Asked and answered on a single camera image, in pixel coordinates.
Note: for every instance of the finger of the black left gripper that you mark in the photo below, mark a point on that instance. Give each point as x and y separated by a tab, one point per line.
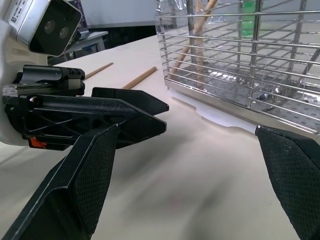
100	120
140	98

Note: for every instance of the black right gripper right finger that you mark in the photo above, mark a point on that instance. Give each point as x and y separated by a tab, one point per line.
295	175

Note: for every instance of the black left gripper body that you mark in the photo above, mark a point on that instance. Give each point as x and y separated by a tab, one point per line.
50	75

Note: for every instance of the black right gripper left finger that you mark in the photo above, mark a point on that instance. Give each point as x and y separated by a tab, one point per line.
75	190

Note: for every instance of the wooden chopstick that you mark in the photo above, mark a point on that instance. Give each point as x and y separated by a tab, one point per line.
199	37
140	78
186	50
100	70

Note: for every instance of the white plastic drip tray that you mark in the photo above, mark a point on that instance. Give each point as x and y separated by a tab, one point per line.
212	116

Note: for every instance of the metal spoon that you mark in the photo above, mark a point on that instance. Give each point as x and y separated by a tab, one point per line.
266	97

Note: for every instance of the green background object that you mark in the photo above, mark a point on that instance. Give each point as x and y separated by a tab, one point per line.
247	22

